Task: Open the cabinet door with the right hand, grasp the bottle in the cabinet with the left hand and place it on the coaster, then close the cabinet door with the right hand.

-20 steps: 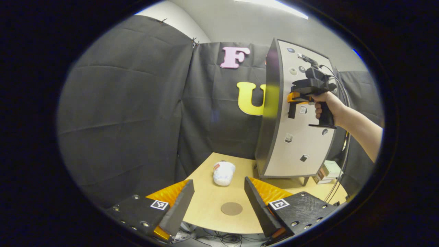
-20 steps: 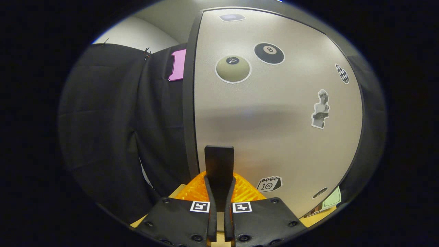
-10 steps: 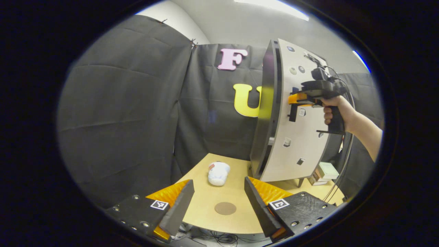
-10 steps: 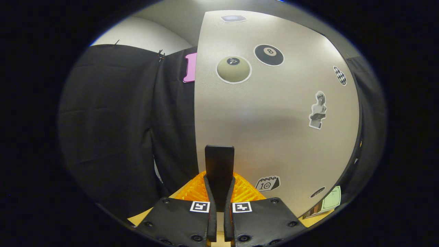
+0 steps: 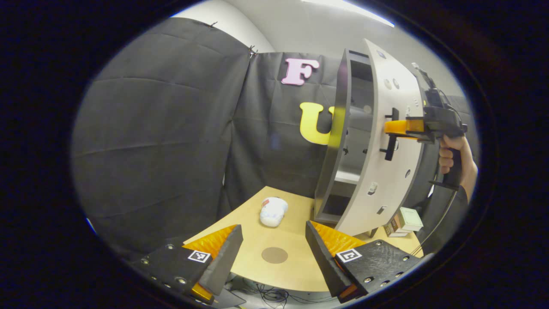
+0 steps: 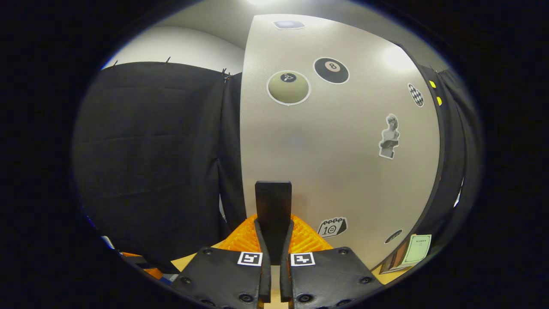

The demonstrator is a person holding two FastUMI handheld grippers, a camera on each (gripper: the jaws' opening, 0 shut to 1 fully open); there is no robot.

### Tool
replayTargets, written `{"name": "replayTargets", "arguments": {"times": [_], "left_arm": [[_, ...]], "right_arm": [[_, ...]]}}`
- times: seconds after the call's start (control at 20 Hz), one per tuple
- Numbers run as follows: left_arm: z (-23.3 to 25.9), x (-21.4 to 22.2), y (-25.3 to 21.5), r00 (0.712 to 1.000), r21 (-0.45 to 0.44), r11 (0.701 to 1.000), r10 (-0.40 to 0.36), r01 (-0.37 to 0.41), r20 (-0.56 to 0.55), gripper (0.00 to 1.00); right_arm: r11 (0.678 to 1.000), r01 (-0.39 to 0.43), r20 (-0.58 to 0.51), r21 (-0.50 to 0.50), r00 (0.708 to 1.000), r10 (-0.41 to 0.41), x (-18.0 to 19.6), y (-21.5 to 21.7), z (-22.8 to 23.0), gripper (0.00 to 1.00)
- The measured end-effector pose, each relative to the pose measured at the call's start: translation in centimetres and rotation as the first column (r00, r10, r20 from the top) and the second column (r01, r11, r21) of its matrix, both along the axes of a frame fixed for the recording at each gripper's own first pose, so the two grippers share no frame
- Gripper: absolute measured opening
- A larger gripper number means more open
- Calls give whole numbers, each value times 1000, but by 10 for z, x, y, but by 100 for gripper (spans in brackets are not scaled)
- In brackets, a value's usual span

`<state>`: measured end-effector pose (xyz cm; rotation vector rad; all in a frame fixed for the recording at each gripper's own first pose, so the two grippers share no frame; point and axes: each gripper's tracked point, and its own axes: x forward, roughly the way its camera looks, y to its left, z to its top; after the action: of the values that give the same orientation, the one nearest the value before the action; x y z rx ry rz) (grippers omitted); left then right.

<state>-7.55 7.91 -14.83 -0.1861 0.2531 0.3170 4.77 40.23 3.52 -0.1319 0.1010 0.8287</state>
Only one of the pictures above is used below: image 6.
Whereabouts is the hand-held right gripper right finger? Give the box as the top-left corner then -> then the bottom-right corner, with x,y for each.
280,216 -> 383,309

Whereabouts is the black backdrop cloth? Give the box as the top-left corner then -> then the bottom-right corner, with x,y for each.
72,61 -> 483,273

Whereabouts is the beige cabinet door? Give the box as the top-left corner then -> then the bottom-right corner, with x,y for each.
239,14 -> 442,272

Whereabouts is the brown book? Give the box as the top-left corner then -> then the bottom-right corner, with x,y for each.
379,242 -> 409,275

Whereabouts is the pale green book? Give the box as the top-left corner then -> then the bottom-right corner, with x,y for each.
402,234 -> 433,265

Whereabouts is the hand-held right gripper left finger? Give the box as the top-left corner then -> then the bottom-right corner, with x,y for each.
172,215 -> 271,309

